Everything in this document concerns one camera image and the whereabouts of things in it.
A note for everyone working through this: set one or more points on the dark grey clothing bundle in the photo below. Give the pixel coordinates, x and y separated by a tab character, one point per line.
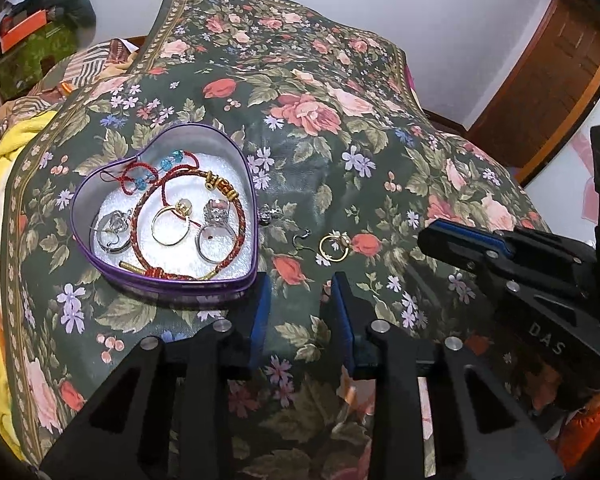
79	15

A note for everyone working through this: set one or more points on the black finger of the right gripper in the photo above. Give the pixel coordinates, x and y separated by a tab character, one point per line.
545	286

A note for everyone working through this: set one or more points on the striped patchwork quilt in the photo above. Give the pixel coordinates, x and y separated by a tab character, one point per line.
105	59

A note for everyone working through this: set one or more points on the floral dark green blanket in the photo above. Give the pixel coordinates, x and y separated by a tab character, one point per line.
333	134

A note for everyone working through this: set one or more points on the silver charm on blanket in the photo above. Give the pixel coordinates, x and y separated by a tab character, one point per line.
268	214

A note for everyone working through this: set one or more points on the green patterned storage box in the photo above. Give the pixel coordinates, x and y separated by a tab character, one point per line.
24	65

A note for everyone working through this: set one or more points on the brown wooden wardrobe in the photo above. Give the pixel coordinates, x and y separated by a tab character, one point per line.
546	95

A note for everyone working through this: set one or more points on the purple heart-shaped tin box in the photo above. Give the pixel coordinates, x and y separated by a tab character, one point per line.
178	220

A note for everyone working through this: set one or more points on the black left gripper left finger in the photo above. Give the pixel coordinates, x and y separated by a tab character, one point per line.
162	413

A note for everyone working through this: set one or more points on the orange shoe box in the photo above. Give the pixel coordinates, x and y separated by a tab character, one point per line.
23	30

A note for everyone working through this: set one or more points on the small dark hook earring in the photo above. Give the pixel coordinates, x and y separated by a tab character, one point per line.
297	239

